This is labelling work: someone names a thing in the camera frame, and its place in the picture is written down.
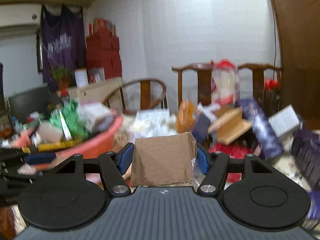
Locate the white box in basin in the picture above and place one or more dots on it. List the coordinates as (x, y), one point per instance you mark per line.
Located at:
(91, 114)

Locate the pink plastic basin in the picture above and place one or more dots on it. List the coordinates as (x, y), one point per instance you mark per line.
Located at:
(89, 148)

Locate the green plastic bag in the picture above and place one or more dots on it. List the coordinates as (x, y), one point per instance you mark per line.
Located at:
(70, 115)

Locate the paper cups plastic bag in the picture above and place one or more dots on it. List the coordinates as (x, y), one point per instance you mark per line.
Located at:
(225, 83)

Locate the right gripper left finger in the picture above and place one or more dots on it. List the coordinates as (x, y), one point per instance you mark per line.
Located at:
(112, 168)

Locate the small navy blue box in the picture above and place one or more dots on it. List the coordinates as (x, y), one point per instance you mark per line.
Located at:
(200, 129)

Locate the round back wooden chair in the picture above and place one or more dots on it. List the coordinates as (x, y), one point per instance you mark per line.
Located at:
(145, 96)

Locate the dark purple box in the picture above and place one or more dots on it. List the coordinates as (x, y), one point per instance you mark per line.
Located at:
(305, 150)

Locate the tan open cardboard carton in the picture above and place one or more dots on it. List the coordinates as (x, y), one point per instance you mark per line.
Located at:
(230, 125)

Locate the orange noodle packet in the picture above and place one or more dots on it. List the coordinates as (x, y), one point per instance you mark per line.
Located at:
(186, 116)

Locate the purple hanging banner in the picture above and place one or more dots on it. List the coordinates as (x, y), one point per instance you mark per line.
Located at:
(63, 43)

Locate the brown corrugated cardboard piece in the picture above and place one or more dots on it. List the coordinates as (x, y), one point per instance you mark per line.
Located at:
(165, 160)

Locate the small white box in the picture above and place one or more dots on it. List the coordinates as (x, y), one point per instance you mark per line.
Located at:
(285, 122)

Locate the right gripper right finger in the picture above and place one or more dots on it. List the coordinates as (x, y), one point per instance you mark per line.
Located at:
(215, 167)

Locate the tall purple patterned box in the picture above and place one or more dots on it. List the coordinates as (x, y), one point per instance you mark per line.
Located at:
(265, 137)

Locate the stack of red boxes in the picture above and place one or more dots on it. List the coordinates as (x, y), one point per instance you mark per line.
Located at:
(103, 48)

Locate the straight back wooden chair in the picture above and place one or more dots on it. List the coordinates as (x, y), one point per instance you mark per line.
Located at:
(204, 75)

